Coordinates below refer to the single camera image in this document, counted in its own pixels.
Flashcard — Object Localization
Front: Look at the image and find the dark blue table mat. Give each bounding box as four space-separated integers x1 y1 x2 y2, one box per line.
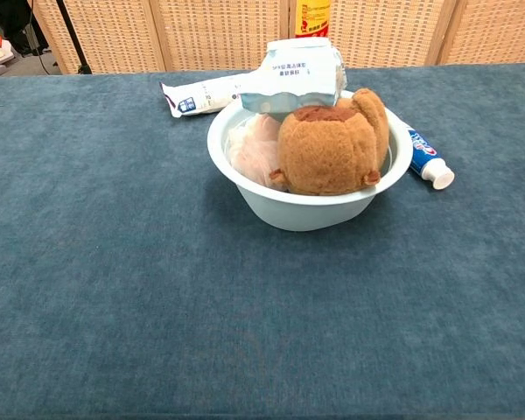
0 62 525 420

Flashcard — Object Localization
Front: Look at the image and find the light blue wipes pack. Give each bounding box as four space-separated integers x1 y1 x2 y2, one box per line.
238 37 348 116

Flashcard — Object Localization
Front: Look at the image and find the yellow bottle green cap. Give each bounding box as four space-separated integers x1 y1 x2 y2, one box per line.
294 0 333 39

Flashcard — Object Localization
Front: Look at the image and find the wicker folding screen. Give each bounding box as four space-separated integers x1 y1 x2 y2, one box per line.
28 0 525 75

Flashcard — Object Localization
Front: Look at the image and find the brown capybara plush toy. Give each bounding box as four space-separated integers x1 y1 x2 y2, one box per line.
269 87 390 196

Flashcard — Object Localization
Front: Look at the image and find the white plastic pack blue print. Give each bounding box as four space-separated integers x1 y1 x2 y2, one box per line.
159 72 263 119

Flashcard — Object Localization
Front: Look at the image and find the blue white toothpaste tube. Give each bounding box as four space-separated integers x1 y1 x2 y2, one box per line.
402 121 456 191

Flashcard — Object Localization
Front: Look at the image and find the light blue plastic basin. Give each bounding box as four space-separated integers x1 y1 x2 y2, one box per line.
206 89 414 232

